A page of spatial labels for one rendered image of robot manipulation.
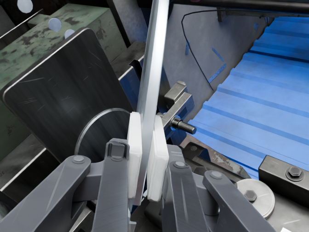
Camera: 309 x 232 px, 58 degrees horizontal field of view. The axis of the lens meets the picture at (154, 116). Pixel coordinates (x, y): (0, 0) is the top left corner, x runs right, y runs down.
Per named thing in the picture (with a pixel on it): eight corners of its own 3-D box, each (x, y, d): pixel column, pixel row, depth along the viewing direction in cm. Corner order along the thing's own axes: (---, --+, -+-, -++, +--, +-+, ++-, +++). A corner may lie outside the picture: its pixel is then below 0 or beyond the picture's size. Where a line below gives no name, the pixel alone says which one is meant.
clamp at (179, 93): (132, 130, 59) (169, 148, 53) (178, 80, 66) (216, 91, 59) (141, 147, 63) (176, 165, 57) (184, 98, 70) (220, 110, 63)
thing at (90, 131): (-40, 70, 37) (-1, 97, 29) (41, 14, 43) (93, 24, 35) (58, 169, 55) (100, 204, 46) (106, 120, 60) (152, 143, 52)
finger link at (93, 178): (122, 207, 14) (60, 201, 13) (125, 159, 18) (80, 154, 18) (126, 181, 13) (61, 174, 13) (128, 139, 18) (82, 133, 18)
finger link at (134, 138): (134, 200, 16) (121, 199, 16) (134, 147, 22) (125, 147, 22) (142, 152, 15) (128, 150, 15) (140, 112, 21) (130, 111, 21)
